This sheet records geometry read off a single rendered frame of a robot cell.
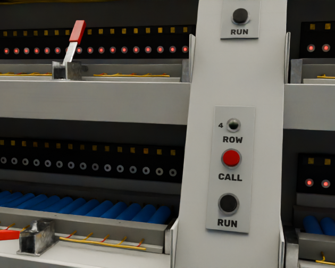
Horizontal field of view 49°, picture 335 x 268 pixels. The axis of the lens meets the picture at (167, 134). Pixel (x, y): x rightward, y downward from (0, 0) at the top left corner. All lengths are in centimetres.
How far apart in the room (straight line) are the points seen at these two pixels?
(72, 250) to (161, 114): 18
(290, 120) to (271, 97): 3
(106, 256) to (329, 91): 28
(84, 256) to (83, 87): 18
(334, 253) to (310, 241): 3
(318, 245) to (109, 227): 22
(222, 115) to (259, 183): 8
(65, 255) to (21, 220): 9
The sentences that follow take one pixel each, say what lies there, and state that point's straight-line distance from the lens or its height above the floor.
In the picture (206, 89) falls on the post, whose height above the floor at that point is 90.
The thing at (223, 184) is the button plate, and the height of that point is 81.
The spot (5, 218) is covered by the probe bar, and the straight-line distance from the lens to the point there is 50.
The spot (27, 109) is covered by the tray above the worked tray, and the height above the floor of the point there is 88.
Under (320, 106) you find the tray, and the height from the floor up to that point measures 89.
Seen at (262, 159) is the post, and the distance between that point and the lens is 36.
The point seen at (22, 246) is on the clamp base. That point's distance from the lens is 43.
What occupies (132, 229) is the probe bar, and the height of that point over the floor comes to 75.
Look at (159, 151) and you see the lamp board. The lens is 53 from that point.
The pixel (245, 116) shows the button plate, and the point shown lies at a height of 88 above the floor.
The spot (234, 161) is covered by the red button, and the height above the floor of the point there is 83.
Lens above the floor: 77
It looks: 13 degrees up
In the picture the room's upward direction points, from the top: 6 degrees clockwise
